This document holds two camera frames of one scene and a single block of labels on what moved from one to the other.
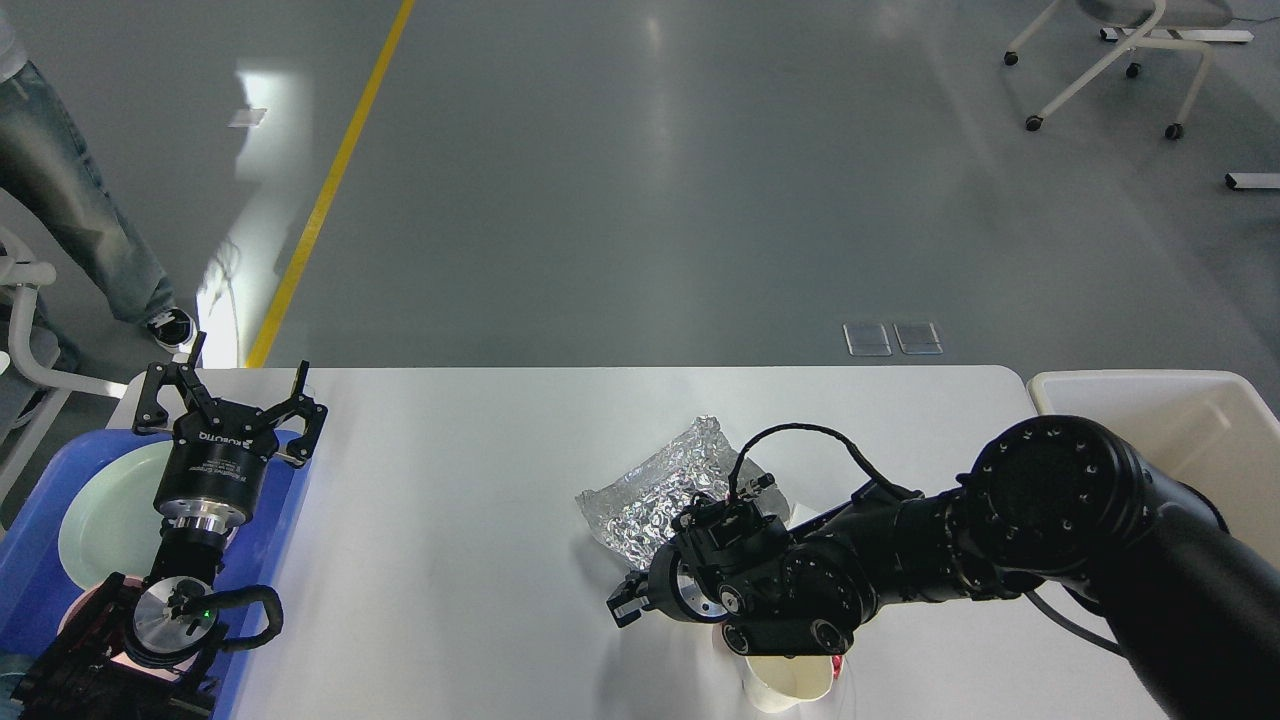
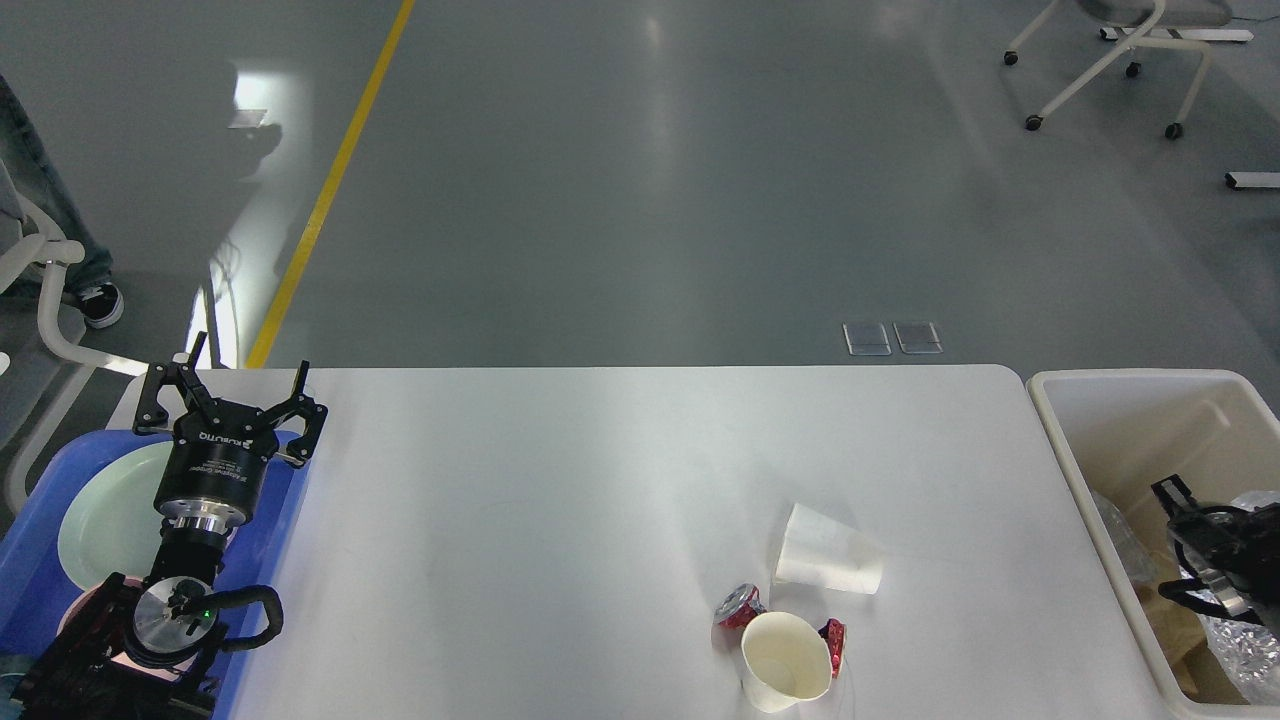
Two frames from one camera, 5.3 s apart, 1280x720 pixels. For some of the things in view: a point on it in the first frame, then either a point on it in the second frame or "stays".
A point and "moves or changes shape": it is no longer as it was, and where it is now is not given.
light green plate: (110, 525) stays
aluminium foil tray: (636, 514) moves or changes shape
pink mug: (81, 600) stays
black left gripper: (211, 474) stays
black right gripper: (668, 588) -> (1217, 538)
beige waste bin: (1208, 428) stays
